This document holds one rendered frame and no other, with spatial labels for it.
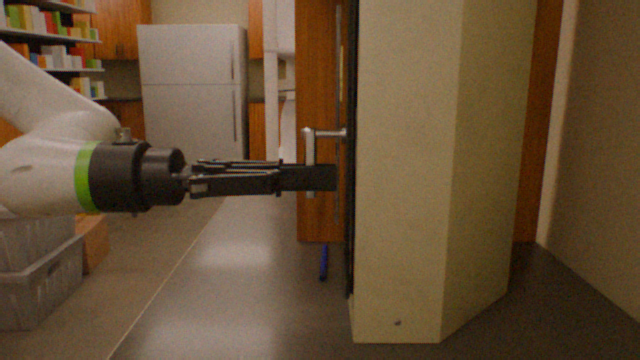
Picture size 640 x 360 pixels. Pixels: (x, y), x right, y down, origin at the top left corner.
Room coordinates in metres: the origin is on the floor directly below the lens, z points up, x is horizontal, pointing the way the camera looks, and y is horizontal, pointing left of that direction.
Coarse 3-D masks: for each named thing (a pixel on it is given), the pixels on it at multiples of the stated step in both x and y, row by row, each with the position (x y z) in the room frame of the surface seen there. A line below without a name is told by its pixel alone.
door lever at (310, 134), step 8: (304, 128) 0.58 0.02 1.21; (312, 128) 0.57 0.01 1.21; (304, 136) 0.57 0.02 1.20; (312, 136) 0.57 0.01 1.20; (320, 136) 0.57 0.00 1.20; (328, 136) 0.57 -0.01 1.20; (336, 136) 0.57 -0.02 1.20; (304, 144) 0.57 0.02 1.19; (312, 144) 0.57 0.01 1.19; (304, 152) 0.57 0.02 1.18; (312, 152) 0.57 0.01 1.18; (304, 160) 0.57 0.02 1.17; (312, 160) 0.57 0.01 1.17; (304, 192) 0.57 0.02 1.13; (312, 192) 0.57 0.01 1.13
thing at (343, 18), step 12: (348, 0) 0.53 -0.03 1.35; (348, 12) 0.53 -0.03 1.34; (348, 24) 0.53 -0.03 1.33; (348, 36) 0.53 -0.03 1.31; (348, 48) 0.53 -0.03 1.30; (348, 60) 0.53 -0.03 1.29; (348, 72) 0.53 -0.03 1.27; (348, 84) 0.53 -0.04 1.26; (348, 96) 0.53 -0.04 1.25; (348, 108) 0.53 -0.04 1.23; (348, 120) 0.53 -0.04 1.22; (348, 132) 0.53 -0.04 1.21; (348, 144) 0.53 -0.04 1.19; (348, 156) 0.53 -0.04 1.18; (348, 168) 0.53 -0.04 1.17; (348, 180) 0.53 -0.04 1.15; (348, 192) 0.53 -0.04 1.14; (348, 204) 0.53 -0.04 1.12; (348, 216) 0.53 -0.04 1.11; (348, 228) 0.53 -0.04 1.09; (348, 240) 0.53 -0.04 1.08; (348, 252) 0.53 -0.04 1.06; (348, 264) 0.53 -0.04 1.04; (348, 276) 0.53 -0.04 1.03; (348, 288) 0.53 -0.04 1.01
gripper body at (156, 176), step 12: (144, 156) 0.56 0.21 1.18; (156, 156) 0.56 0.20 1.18; (168, 156) 0.56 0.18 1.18; (180, 156) 0.59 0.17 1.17; (144, 168) 0.55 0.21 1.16; (156, 168) 0.55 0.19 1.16; (168, 168) 0.55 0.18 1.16; (180, 168) 0.58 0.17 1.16; (144, 180) 0.54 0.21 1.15; (156, 180) 0.54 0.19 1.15; (168, 180) 0.54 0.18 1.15; (180, 180) 0.54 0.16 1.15; (144, 192) 0.54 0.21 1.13; (156, 192) 0.54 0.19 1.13; (168, 192) 0.54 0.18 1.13; (180, 192) 0.57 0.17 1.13; (156, 204) 0.56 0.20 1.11; (168, 204) 0.56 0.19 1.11
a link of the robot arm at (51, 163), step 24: (24, 144) 0.55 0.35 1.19; (48, 144) 0.56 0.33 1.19; (72, 144) 0.56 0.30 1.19; (96, 144) 0.57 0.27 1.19; (0, 168) 0.53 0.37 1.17; (24, 168) 0.54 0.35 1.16; (48, 168) 0.54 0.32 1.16; (72, 168) 0.54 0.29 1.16; (0, 192) 0.53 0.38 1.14; (24, 192) 0.53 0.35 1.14; (48, 192) 0.53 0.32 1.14; (72, 192) 0.53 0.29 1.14; (24, 216) 0.55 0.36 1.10; (48, 216) 0.55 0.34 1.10
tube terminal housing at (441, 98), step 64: (384, 0) 0.52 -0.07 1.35; (448, 0) 0.52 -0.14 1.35; (512, 0) 0.61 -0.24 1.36; (384, 64) 0.52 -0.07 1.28; (448, 64) 0.52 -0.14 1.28; (512, 64) 0.62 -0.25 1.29; (384, 128) 0.52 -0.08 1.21; (448, 128) 0.52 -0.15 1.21; (512, 128) 0.63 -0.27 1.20; (384, 192) 0.52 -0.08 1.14; (448, 192) 0.52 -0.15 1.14; (512, 192) 0.65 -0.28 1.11; (384, 256) 0.52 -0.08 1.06; (448, 256) 0.53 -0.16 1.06; (384, 320) 0.52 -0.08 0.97; (448, 320) 0.54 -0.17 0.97
